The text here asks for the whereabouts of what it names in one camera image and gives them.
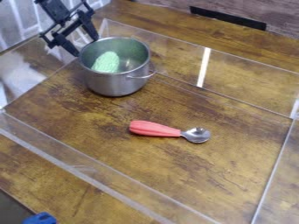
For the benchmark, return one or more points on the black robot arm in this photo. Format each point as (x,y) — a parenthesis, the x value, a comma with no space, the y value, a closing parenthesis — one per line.
(67,20)

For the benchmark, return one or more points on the red handled metal spoon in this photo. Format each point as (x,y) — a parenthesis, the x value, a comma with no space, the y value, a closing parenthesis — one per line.
(197,135)

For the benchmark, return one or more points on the silver metal pot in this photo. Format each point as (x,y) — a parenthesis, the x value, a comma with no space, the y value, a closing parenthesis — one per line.
(135,67)

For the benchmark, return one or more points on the black strip on wall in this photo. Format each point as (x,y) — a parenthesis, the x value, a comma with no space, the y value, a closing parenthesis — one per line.
(229,18)

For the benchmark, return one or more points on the blue object at corner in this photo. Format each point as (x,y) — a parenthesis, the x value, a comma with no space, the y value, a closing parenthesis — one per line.
(41,218)

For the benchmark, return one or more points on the clear acrylic barrier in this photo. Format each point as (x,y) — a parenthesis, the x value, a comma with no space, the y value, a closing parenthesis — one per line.
(71,161)

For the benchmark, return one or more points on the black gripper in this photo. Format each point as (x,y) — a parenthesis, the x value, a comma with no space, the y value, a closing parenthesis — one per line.
(67,20)

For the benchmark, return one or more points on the green bitter gourd toy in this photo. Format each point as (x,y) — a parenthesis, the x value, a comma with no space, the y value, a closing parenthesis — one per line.
(107,63)

